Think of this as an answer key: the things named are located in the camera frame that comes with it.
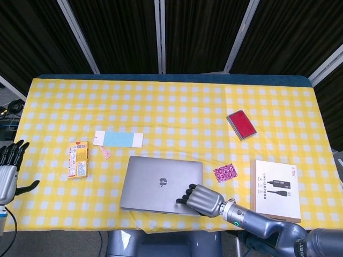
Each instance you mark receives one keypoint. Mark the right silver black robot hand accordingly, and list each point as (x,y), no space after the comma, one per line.
(205,200)

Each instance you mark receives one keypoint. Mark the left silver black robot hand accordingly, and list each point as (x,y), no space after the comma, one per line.
(8,182)

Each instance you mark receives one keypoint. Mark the silver grey laptop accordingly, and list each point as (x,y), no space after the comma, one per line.
(162,184)

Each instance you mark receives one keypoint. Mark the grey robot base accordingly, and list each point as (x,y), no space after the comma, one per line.
(163,243)

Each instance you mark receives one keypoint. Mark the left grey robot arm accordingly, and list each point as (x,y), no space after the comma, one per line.
(2,219)

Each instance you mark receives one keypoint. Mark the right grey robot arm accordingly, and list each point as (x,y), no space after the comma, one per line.
(281,230)

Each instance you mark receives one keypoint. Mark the pink patterned small card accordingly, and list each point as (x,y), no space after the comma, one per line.
(225,173)

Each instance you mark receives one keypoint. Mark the yellow white checkered tablecloth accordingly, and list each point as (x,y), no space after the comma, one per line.
(171,152)

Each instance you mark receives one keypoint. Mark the white product box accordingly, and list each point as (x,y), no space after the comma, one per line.
(276,190)

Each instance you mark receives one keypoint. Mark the yellow snack box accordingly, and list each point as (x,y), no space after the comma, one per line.
(78,160)

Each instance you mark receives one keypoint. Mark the red grey flat case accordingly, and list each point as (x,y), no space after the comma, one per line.
(241,124)

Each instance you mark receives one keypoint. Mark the pink patterned paper tag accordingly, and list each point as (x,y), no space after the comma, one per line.
(105,152)

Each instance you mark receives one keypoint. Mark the light blue paper card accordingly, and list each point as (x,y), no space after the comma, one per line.
(118,138)

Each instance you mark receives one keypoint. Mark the black folding screen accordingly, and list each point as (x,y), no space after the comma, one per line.
(171,34)

